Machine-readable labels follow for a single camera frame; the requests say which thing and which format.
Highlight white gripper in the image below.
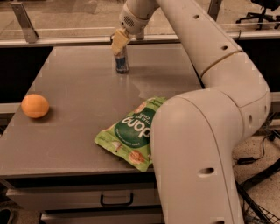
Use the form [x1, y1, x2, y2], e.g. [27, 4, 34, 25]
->
[111, 2, 150, 55]

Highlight black wire basket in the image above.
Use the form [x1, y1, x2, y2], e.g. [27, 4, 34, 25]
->
[241, 202, 280, 224]

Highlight black power adapter cable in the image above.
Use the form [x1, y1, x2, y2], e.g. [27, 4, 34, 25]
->
[236, 128, 280, 165]

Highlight left metal rail bracket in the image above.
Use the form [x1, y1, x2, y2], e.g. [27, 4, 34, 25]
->
[10, 2, 39, 44]

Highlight red bull can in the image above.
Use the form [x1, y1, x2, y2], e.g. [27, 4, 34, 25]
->
[115, 47, 130, 74]

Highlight right metal rail bracket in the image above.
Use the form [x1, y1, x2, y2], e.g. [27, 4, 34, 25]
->
[207, 0, 222, 21]

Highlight green snack chips bag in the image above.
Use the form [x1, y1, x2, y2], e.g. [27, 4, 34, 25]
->
[94, 96, 166, 172]

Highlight metal rail bracket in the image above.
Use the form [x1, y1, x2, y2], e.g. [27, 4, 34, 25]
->
[10, 2, 39, 44]
[207, 0, 222, 21]

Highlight black office chair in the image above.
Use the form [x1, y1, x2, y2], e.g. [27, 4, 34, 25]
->
[235, 0, 280, 31]

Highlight black drawer handle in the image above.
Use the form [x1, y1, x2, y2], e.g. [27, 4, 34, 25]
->
[100, 193, 134, 207]

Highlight orange fruit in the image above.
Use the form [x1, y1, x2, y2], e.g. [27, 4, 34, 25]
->
[21, 94, 49, 118]

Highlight grey drawer cabinet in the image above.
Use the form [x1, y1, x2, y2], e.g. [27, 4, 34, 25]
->
[0, 44, 200, 224]

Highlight black shoe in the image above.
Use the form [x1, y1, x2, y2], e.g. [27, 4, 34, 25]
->
[0, 208, 13, 224]

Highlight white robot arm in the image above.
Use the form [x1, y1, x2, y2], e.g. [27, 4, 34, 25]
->
[112, 0, 271, 224]

